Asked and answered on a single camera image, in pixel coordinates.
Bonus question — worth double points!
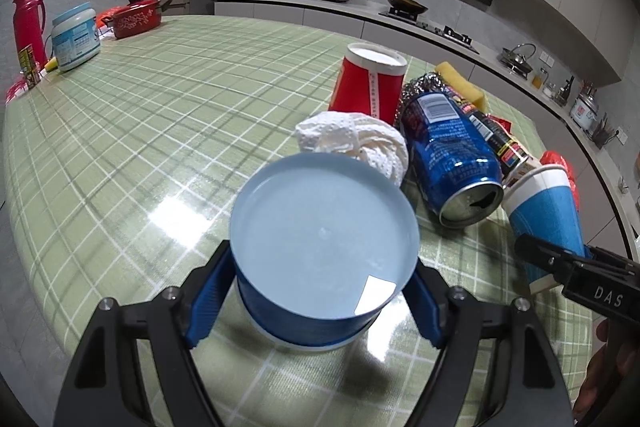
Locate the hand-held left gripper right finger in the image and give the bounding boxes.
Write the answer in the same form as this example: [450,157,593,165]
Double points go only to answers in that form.
[403,264,576,427]

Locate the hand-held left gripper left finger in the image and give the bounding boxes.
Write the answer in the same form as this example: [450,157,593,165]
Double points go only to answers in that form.
[60,241,234,427]

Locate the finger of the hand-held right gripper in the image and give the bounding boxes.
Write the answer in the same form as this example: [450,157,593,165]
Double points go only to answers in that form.
[584,244,640,275]
[514,233,577,289]

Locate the small blue paper cup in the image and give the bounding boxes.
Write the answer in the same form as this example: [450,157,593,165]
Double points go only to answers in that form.
[501,164,588,295]

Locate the large blue paper cup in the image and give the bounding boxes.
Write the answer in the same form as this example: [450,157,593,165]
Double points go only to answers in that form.
[229,152,420,352]

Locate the yellow sponge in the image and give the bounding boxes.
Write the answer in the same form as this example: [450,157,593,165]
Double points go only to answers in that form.
[434,62,488,112]

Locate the person's right hand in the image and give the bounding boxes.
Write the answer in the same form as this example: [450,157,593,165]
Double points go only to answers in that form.
[574,347,626,427]

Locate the black red snack wrapper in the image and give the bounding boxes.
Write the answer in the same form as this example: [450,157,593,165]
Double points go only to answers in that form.
[467,109,543,190]

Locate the utensil holder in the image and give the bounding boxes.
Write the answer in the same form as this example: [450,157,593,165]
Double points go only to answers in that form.
[590,117,613,150]

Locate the silver rice cooker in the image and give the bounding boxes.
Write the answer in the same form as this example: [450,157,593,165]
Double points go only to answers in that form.
[570,82,601,135]

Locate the blue drink can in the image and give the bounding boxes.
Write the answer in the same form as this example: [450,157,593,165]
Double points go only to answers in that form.
[400,91,505,229]

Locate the green plaid tablecloth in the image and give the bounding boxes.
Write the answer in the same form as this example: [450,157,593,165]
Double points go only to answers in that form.
[2,14,596,427]

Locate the crumpled white paper towel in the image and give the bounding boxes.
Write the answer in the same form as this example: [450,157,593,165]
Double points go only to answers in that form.
[294,109,411,188]

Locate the steel kettle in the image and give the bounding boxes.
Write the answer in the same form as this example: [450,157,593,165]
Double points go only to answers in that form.
[501,43,537,74]

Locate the red paper cup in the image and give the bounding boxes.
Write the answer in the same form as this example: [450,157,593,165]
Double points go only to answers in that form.
[327,42,408,125]

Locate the black gas stove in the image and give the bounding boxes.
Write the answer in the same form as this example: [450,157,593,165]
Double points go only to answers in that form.
[378,9,481,54]

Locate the red flat packet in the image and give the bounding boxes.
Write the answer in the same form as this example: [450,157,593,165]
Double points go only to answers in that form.
[5,79,31,105]

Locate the red patterned cooking pot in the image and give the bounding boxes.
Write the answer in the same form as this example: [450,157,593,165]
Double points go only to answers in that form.
[102,0,173,40]

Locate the white blue plastic tub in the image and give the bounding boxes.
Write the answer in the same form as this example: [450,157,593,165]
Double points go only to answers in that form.
[51,3,102,72]

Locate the red thermos jug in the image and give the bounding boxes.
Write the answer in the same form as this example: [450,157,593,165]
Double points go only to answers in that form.
[12,0,48,68]

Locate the wooden handled wok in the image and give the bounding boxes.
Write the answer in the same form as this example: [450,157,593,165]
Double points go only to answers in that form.
[367,0,430,14]

